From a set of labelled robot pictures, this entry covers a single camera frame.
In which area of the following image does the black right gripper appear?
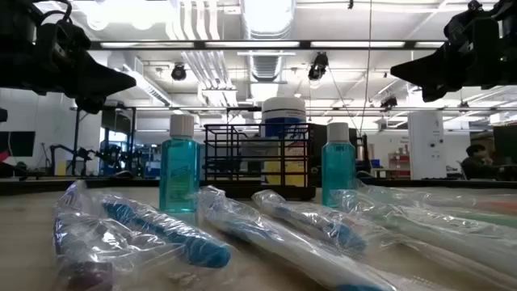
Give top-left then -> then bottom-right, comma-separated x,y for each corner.
390,18 -> 506,103

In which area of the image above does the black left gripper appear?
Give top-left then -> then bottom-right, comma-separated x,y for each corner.
22,22 -> 137,115

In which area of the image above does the teal mouthwash bottle white cap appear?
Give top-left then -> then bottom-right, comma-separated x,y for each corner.
158,113 -> 202,214
321,121 -> 358,209

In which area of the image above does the blue toothbrush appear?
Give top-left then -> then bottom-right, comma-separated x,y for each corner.
252,188 -> 368,254
99,193 -> 233,270
196,184 -> 399,291

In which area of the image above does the purple toothbrush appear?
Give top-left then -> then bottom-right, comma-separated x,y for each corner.
51,179 -> 179,291

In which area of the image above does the black ceiling spotlight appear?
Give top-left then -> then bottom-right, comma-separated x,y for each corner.
307,51 -> 330,81
170,63 -> 188,82
380,95 -> 399,111

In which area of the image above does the red shelf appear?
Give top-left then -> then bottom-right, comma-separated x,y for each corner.
387,151 -> 411,179

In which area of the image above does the person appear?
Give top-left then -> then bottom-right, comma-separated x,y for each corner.
460,143 -> 504,181

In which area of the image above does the blue storage shelf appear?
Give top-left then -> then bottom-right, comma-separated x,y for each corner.
137,145 -> 162,179

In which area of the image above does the black overhead crossbar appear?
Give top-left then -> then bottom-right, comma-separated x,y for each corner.
88,39 -> 448,51

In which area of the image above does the white-lidded wipes canister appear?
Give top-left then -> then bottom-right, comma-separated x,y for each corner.
261,95 -> 307,188

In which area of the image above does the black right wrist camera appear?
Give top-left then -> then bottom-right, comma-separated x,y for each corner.
443,15 -> 474,49

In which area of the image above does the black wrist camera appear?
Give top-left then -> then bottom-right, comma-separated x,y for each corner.
443,15 -> 474,49
60,22 -> 92,52

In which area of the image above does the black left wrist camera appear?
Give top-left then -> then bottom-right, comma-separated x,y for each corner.
60,22 -> 92,52

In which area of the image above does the black metal stand frame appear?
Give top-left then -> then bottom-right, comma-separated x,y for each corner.
72,105 -> 137,178

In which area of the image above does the black aluminium table frame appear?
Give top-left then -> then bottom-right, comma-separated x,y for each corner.
0,176 -> 517,197

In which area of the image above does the silver ventilation duct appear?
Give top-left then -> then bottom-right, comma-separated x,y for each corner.
241,0 -> 296,82

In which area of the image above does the black wire basket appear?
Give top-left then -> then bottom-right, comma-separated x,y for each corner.
204,123 -> 317,201

